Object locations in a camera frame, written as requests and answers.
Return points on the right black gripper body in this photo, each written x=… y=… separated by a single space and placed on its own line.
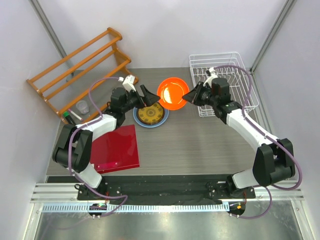
x=208 y=98

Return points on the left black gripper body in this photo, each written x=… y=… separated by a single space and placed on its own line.
x=133 y=100

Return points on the yellow patterned plate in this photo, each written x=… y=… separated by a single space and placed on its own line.
x=151 y=115

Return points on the light blue plate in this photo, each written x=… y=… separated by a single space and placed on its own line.
x=139 y=122

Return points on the orange plate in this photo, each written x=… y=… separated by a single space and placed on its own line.
x=171 y=92

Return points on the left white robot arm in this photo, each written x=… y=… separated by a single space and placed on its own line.
x=74 y=145

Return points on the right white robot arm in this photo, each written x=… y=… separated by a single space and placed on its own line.
x=273 y=158

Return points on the orange wooden rack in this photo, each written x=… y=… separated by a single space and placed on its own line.
x=121 y=60

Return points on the clear plastic cup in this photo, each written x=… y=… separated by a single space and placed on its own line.
x=83 y=107

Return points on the white pink pen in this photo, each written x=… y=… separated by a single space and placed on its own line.
x=75 y=115

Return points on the red acrylic board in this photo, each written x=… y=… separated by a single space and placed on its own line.
x=115 y=151

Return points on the green highlighter marker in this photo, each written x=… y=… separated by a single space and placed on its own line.
x=68 y=118

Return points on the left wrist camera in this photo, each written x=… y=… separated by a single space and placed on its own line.
x=128 y=82

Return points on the white wire dish rack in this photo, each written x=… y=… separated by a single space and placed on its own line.
x=225 y=65

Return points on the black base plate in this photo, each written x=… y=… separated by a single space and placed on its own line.
x=173 y=190

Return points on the white slotted cable duct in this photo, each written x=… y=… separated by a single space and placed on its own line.
x=104 y=208

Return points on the aluminium rail frame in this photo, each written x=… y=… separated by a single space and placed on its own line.
x=64 y=192

